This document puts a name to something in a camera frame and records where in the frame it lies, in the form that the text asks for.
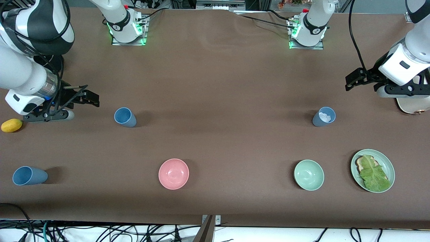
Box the yellow lemon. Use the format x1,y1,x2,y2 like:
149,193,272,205
1,118,23,133

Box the metal table bracket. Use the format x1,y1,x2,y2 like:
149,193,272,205
193,215,221,242

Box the toast bread slice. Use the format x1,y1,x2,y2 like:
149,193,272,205
356,156,380,172

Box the light green bowl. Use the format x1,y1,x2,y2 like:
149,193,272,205
294,159,325,191

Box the blue plastic cup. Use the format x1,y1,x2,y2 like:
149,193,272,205
114,107,137,128
312,107,336,127
12,166,48,186

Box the cream toaster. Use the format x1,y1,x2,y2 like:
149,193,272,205
396,72,430,115

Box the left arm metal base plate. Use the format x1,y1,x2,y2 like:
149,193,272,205
288,18,325,50

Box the green lettuce leaf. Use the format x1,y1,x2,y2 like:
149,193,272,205
359,155,392,192

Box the pink bowl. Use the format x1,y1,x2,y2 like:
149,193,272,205
158,158,189,190

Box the light green plate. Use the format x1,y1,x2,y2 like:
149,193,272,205
350,149,395,193

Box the black cable on table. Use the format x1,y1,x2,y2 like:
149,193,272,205
233,9,296,30

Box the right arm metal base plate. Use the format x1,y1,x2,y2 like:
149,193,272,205
112,15,148,46

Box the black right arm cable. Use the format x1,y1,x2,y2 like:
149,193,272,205
0,0,72,113

